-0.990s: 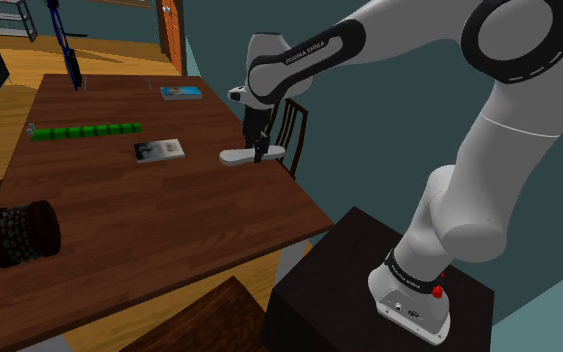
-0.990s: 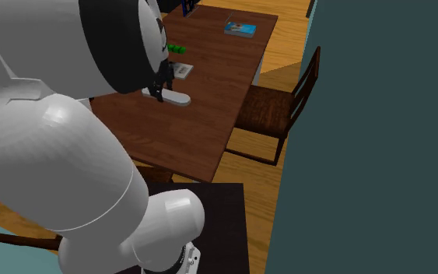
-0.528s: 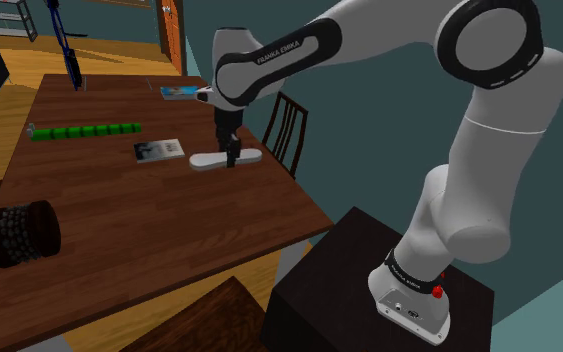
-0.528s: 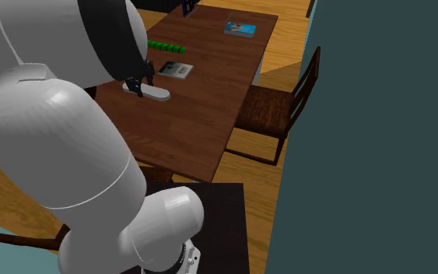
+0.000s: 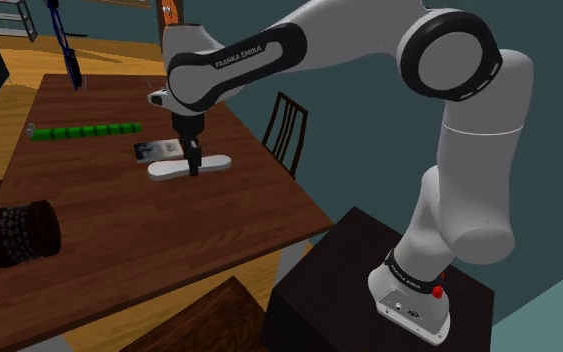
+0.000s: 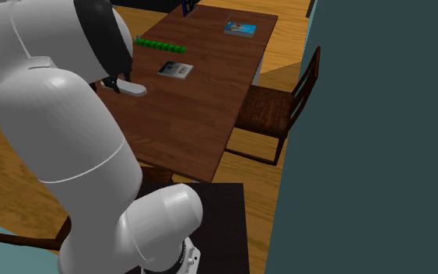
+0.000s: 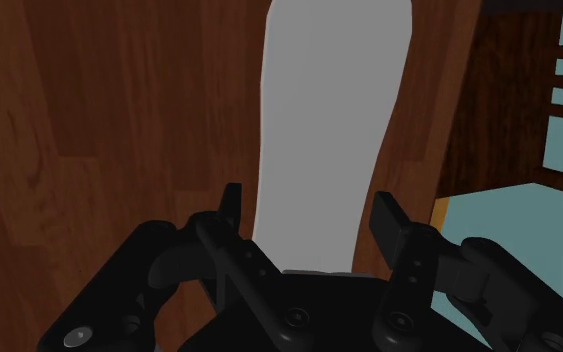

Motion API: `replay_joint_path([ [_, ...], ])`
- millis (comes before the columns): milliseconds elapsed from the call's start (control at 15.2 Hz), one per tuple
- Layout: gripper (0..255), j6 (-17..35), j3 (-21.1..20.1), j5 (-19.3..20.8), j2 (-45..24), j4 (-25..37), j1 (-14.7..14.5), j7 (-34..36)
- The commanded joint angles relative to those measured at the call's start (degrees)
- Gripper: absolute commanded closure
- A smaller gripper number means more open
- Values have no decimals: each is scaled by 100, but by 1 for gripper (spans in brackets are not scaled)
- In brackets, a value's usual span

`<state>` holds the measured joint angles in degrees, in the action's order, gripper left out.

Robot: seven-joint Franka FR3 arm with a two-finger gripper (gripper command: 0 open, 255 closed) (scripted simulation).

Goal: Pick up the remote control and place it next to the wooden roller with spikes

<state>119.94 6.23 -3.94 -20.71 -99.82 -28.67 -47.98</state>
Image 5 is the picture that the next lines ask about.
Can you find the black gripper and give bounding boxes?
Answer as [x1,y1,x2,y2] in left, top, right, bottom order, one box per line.
[171,111,208,178]

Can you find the white flat oblong object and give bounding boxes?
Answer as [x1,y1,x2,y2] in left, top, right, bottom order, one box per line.
[147,154,233,183]

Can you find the grey book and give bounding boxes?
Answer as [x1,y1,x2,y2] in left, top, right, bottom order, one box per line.
[133,139,185,165]

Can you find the brown wooden table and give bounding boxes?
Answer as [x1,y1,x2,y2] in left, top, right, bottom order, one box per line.
[0,73,335,352]

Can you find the dark wooden chair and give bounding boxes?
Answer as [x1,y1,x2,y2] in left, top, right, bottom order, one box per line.
[261,90,309,181]

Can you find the green segmented rod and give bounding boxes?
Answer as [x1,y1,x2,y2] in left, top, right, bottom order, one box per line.
[26,122,143,143]

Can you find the brown door with orange mark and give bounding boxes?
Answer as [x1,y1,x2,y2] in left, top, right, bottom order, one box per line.
[155,0,185,54]

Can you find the blue and black upright tool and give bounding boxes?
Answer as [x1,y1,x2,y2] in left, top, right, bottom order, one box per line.
[44,0,84,92]

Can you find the dark wooden bench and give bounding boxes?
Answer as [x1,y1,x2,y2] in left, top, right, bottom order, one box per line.
[117,275,269,352]

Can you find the dark studded cylinder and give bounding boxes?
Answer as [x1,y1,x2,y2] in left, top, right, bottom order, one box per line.
[0,199,63,270]

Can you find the dark robot stand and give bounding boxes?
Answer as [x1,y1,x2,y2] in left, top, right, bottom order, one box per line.
[259,206,496,352]

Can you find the grey metal shelf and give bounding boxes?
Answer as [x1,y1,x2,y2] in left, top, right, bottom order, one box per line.
[0,0,39,43]

